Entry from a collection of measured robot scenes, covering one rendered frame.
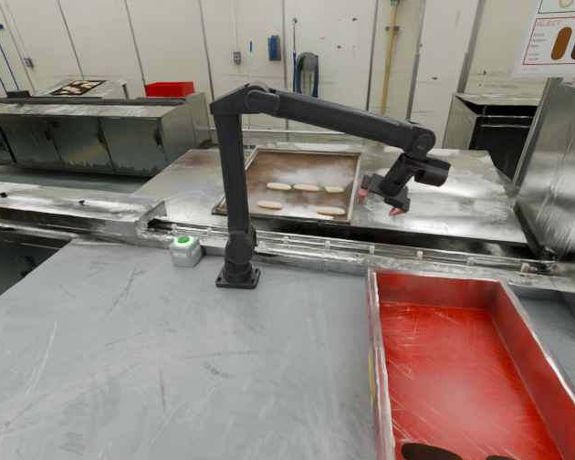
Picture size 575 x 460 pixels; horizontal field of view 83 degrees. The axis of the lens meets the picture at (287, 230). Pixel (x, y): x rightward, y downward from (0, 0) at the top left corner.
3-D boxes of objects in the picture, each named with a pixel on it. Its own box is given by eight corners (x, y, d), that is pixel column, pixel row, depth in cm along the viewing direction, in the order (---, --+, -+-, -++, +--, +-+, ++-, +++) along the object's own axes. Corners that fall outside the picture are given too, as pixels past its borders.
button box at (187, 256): (173, 274, 106) (165, 245, 100) (185, 260, 112) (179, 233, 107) (195, 277, 104) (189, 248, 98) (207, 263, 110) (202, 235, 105)
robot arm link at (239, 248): (211, 80, 74) (201, 86, 65) (270, 79, 74) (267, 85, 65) (231, 244, 97) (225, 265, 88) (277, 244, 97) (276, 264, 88)
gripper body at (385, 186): (402, 207, 86) (417, 191, 79) (366, 193, 86) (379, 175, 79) (404, 190, 89) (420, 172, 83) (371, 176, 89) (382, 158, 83)
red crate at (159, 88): (145, 97, 405) (142, 85, 399) (160, 92, 435) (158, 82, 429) (182, 96, 396) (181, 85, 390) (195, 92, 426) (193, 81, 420)
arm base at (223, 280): (214, 287, 94) (255, 289, 93) (210, 265, 90) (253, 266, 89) (224, 269, 101) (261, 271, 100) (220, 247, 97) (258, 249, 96)
